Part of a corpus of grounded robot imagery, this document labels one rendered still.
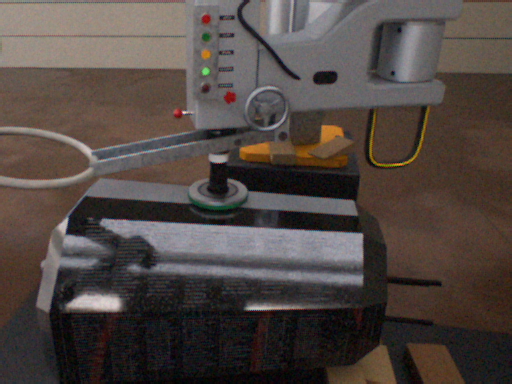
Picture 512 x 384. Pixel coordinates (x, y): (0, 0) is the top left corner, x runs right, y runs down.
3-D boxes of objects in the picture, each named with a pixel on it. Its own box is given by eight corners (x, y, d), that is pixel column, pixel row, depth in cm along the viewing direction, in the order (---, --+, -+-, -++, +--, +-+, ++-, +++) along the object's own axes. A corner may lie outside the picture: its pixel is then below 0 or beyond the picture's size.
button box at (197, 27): (216, 97, 157) (217, 3, 145) (217, 99, 154) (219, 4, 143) (191, 98, 156) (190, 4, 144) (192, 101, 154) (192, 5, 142)
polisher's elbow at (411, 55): (364, 73, 178) (371, 17, 169) (406, 69, 184) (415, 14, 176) (402, 85, 161) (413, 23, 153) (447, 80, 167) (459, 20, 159)
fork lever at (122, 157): (276, 123, 184) (275, 111, 182) (293, 141, 167) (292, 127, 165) (94, 159, 181) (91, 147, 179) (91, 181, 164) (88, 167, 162)
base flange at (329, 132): (249, 127, 275) (249, 119, 273) (340, 133, 265) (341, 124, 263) (238, 160, 231) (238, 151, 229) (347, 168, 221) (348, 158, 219)
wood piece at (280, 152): (268, 148, 235) (269, 138, 233) (289, 149, 234) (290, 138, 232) (271, 164, 216) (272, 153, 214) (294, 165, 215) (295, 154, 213)
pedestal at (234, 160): (232, 233, 315) (236, 122, 284) (340, 244, 301) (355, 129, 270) (215, 297, 256) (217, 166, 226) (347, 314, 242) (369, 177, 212)
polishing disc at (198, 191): (201, 210, 170) (201, 206, 169) (181, 185, 188) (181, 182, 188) (257, 200, 176) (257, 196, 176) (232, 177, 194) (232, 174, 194)
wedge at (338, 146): (337, 145, 237) (338, 135, 235) (353, 151, 229) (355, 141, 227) (307, 154, 227) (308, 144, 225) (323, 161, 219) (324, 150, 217)
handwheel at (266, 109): (280, 122, 166) (283, 78, 160) (289, 132, 157) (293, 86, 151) (236, 125, 165) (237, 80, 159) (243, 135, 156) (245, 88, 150)
